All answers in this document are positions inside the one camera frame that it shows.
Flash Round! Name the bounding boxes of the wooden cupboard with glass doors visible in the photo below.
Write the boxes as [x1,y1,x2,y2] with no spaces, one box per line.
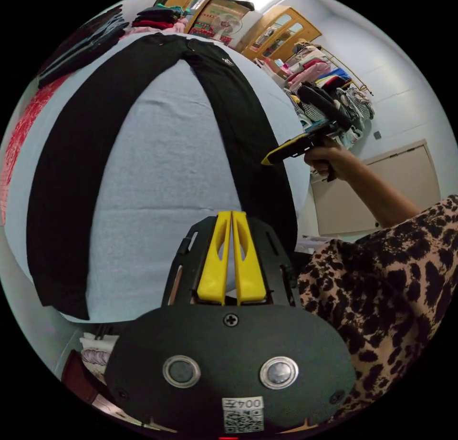
[241,5,322,62]

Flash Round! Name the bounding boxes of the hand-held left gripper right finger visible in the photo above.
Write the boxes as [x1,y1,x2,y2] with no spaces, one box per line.
[232,211,268,304]

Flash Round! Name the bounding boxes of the bed with light blue sheet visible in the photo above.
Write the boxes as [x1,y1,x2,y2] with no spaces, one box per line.
[0,32,311,323]

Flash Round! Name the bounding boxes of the person's body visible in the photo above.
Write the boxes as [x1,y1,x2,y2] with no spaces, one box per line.
[297,194,458,425]

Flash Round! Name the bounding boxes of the standing fan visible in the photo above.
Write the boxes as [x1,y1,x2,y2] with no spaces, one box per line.
[211,12,244,43]

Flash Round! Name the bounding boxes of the beige cabinet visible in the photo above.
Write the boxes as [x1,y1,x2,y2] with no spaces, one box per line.
[309,138,441,237]

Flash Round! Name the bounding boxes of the person's right forearm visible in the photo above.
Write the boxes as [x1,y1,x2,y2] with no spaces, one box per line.
[342,148,424,229]

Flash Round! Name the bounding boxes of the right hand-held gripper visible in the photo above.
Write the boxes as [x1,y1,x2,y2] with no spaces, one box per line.
[260,121,341,183]

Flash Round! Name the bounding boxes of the pile of colourful clothes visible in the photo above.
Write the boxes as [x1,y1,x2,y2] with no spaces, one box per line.
[131,3,189,35]

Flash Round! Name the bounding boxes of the black pants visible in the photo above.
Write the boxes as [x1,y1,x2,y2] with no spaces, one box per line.
[25,32,299,321]

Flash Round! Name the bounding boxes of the pile of dark clothes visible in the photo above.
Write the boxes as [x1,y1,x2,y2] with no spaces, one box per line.
[37,4,130,90]

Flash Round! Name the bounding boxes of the person's right hand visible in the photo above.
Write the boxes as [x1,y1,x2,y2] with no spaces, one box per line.
[303,143,351,182]

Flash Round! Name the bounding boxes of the clothes rack with garments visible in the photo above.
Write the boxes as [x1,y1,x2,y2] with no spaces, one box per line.
[253,41,375,151]

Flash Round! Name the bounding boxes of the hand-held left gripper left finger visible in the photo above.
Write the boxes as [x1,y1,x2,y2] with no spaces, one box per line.
[197,211,232,302]

